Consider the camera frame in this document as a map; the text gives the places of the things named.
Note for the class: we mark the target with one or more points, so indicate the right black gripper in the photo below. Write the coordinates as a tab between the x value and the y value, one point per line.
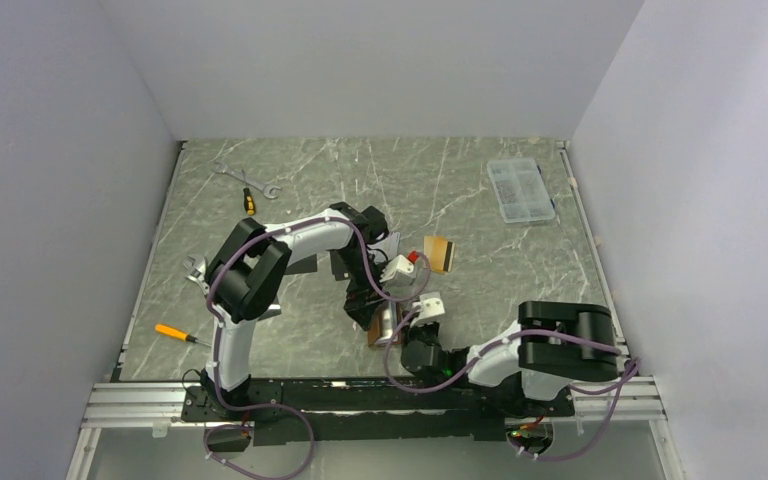
409	331

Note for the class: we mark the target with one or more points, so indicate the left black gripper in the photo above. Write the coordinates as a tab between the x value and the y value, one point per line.
363	301

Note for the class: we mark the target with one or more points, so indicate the brown leather card holder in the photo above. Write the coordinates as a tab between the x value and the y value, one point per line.
385	319

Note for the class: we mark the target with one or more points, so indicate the orange credit card stack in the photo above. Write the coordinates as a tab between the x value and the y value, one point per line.
439	252

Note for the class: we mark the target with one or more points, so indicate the black card with chip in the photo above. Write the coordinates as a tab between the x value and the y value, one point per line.
338	267

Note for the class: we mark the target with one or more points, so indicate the silver striped credit card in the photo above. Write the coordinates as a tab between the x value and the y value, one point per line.
387	248

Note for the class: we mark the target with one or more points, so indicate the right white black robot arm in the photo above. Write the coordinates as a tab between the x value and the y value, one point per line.
548	346

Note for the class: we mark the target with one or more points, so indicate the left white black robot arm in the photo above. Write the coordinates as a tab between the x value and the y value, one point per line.
245	276

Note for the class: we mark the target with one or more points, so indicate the black silver credit card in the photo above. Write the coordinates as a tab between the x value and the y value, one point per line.
272	311

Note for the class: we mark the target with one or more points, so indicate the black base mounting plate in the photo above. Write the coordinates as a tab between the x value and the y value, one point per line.
370	408

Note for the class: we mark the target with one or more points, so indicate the silver open-end wrench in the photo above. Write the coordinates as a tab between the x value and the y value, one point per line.
268	190

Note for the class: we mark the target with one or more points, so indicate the yellow black screwdriver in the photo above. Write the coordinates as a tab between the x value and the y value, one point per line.
249	203

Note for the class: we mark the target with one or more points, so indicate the clear plastic organizer box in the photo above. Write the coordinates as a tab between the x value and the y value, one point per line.
520	190

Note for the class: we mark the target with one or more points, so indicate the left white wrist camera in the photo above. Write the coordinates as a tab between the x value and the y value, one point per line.
399	272

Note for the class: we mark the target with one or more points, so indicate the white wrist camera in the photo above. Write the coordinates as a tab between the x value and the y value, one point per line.
399	272
428	307

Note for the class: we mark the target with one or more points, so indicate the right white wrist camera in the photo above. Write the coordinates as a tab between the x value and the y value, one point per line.
428	307

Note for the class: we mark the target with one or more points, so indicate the red handled adjustable wrench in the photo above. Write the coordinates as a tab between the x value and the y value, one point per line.
195	266

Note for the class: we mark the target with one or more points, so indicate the orange handled screwdriver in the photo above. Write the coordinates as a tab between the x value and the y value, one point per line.
180	335

